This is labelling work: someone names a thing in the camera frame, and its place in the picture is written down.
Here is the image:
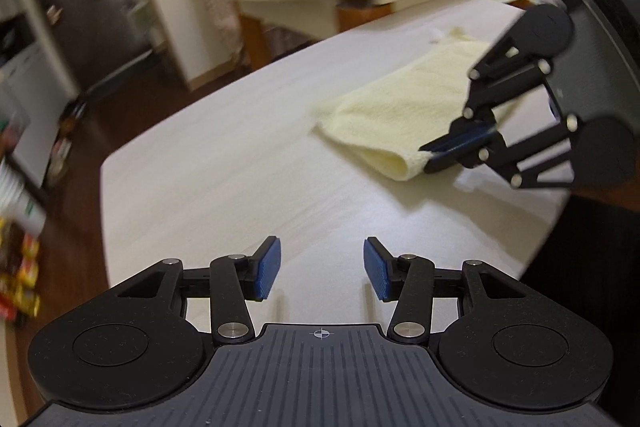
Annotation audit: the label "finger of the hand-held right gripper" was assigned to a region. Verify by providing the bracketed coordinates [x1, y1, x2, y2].
[419, 18, 555, 156]
[425, 114, 582, 189]

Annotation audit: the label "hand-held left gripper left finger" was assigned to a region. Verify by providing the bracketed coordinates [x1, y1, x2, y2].
[106, 236, 282, 344]

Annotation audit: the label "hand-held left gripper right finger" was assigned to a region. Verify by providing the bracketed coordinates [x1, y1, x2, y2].
[363, 236, 537, 344]

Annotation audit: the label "cream yellow towel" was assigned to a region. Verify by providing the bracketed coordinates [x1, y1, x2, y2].
[311, 27, 521, 182]

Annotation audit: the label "cluster of cooking oil bottles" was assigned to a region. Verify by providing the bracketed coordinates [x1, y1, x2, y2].
[0, 217, 42, 323]

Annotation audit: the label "grey and dark tall cabinet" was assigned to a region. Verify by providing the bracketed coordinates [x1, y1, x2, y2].
[0, 14, 81, 188]

